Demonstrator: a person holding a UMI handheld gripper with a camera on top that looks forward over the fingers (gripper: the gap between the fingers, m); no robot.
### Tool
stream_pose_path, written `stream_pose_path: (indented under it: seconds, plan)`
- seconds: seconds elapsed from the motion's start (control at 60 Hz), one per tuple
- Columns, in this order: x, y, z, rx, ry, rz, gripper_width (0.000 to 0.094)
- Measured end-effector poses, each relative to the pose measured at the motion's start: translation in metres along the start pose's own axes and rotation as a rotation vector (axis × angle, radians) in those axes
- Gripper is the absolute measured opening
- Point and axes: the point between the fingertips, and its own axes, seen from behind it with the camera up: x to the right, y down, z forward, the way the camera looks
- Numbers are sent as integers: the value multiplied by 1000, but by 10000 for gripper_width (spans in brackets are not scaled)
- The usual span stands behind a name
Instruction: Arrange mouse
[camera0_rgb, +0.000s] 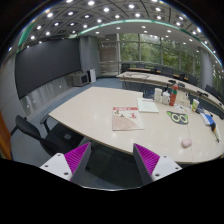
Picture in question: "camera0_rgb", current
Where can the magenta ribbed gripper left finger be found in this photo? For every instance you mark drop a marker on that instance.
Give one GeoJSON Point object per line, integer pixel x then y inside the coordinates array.
{"type": "Point", "coordinates": [69, 166]}

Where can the white cup right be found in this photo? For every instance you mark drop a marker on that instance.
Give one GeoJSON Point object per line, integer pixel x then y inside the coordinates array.
{"type": "Point", "coordinates": [165, 98]}

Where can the black office chair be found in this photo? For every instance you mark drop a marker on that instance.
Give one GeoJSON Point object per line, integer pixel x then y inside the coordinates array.
{"type": "Point", "coordinates": [59, 139]}

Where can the white paper booklet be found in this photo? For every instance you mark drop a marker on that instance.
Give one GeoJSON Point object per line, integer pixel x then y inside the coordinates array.
{"type": "Point", "coordinates": [147, 105]}

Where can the green and white cup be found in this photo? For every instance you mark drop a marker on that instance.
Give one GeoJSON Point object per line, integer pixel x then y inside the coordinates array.
{"type": "Point", "coordinates": [195, 105]}

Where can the black and white marker pen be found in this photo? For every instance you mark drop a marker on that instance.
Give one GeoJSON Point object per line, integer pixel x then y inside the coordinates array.
{"type": "Point", "coordinates": [215, 131]}

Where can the white air purifier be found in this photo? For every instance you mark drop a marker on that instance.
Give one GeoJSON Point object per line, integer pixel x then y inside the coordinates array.
{"type": "Point", "coordinates": [92, 75]}

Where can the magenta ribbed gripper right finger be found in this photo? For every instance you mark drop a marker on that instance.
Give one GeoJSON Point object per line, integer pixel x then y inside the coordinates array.
{"type": "Point", "coordinates": [152, 166]}

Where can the blue and white paper stack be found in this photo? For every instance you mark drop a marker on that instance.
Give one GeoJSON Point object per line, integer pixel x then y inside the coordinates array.
{"type": "Point", "coordinates": [208, 120]}

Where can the red water bottle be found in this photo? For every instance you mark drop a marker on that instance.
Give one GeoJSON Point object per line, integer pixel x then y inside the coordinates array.
{"type": "Point", "coordinates": [173, 94]}

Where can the grey box cabinet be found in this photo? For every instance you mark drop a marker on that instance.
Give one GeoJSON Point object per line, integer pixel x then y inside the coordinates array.
{"type": "Point", "coordinates": [80, 79]}

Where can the large black wall screen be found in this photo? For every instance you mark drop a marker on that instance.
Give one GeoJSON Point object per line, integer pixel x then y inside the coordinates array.
{"type": "Point", "coordinates": [42, 63]}

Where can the white cup left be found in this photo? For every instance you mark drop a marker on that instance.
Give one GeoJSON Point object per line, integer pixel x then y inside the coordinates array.
{"type": "Point", "coordinates": [157, 94]}

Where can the red and white magazine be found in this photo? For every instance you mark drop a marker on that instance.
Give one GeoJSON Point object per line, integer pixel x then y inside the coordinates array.
{"type": "Point", "coordinates": [126, 119]}

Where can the far long conference table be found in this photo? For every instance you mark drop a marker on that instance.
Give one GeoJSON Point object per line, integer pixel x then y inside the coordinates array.
{"type": "Point", "coordinates": [158, 80]}

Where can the pink computer mouse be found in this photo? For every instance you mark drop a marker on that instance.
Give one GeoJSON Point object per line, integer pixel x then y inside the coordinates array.
{"type": "Point", "coordinates": [186, 143]}

